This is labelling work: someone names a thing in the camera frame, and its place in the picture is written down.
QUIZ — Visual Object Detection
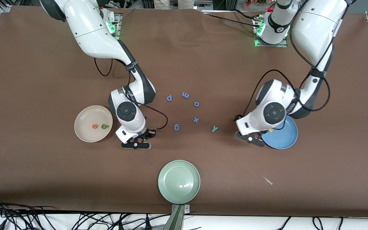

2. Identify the black table cable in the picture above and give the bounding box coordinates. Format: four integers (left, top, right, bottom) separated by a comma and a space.
202, 13, 258, 29
232, 10, 258, 20

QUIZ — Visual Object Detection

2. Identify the brown table mat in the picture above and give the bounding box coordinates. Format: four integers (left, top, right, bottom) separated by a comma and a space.
0, 6, 368, 219

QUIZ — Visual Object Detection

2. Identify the person in beige trousers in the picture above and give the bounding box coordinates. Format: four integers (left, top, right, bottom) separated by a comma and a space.
154, 0, 195, 9

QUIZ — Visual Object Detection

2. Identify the pale green plate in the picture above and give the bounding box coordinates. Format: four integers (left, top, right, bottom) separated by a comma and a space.
158, 160, 201, 204

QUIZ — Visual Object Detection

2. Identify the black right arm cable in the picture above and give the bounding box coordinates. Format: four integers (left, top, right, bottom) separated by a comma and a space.
94, 57, 168, 131

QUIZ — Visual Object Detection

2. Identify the grey table cable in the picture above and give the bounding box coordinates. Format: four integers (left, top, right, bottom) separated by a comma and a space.
119, 9, 134, 25

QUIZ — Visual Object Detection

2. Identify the blue plate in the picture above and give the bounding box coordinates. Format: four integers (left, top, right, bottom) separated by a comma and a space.
261, 115, 298, 150

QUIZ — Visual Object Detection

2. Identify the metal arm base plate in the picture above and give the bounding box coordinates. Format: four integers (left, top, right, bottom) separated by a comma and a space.
103, 12, 121, 41
254, 16, 288, 48

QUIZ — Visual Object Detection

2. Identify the beige plate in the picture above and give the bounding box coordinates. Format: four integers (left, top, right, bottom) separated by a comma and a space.
74, 105, 113, 143

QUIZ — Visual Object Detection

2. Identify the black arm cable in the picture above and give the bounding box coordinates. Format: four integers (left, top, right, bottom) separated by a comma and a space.
235, 0, 331, 131
94, 57, 168, 131

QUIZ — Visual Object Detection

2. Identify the grey metal camera mount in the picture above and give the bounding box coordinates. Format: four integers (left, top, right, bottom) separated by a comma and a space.
171, 204, 191, 230

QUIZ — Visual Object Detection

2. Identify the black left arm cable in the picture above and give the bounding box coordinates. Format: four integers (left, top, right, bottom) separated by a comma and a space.
235, 0, 331, 131

